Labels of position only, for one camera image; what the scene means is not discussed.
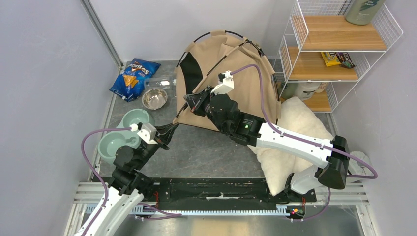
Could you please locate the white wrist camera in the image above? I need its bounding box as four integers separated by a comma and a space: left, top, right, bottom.
130, 123, 157, 145
211, 71, 234, 95

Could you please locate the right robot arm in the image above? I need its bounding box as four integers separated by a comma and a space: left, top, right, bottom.
183, 85, 350, 201

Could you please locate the white wire shelf rack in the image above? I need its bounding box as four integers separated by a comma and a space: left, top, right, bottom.
275, 0, 404, 113

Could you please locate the blue Doritos chip bag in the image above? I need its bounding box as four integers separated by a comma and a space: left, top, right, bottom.
109, 58, 161, 102

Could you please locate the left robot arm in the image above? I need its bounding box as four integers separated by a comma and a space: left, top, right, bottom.
76, 122, 177, 236

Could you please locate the aluminium frame post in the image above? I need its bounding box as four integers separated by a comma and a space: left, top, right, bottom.
80, 0, 124, 69

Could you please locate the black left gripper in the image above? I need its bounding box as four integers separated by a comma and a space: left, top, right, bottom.
134, 121, 179, 170

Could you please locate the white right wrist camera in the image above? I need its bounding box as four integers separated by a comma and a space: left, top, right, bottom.
211, 71, 234, 95

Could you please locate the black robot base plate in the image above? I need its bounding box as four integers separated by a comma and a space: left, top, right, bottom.
136, 177, 317, 211

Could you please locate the green bottle on top shelf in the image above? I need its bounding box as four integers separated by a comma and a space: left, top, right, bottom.
345, 0, 385, 25

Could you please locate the beige fabric pet tent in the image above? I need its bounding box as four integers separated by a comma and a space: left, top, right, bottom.
173, 30, 281, 130

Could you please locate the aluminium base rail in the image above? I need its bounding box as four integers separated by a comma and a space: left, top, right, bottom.
73, 182, 370, 217

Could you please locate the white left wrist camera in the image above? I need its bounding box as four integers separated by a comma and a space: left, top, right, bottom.
130, 123, 157, 145

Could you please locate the mint green double pet bowl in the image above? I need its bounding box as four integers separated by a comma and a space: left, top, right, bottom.
98, 109, 155, 165

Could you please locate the yellow candy bag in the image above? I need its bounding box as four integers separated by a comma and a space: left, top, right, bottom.
321, 52, 341, 67

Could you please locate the cream fluffy pillow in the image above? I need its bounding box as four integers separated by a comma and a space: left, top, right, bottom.
249, 97, 333, 196

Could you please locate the steel pet bowl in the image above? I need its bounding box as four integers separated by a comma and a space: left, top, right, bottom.
142, 88, 168, 110

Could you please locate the dark brown candy bag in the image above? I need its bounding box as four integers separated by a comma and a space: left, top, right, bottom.
336, 52, 356, 69

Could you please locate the clear plastic package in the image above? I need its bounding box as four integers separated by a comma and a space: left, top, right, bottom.
144, 77, 177, 90

